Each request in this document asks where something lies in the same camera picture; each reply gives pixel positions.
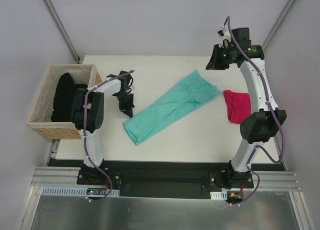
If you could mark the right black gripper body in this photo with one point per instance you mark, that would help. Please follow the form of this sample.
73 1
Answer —
216 57

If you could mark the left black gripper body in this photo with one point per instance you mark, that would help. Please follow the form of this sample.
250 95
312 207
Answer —
126 106

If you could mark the teal t shirt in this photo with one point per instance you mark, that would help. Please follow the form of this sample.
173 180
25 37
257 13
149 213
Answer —
186 96

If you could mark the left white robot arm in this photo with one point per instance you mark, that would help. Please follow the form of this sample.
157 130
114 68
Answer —
87 114

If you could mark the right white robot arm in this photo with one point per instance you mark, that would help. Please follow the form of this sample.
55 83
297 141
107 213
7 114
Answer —
265 119

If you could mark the folded pink t shirt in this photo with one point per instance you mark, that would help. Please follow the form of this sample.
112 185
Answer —
238 106

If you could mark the black t shirt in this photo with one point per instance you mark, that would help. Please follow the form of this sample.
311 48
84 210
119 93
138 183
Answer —
64 97

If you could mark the wicker laundry basket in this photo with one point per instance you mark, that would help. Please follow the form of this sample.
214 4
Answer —
40 115

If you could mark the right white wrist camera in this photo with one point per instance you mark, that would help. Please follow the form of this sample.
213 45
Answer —
226 36

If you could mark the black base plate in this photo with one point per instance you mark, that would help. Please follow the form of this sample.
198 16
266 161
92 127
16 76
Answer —
165 179

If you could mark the left slotted cable duct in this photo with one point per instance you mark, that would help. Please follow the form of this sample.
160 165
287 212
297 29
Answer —
79 192

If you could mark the slotted cable duct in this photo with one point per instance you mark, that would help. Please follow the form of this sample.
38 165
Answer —
79 192
222 195

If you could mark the right slotted cable duct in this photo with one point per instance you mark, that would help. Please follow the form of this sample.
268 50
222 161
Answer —
222 195

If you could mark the aluminium rail frame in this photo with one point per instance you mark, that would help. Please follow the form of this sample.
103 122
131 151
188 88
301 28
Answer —
270 177

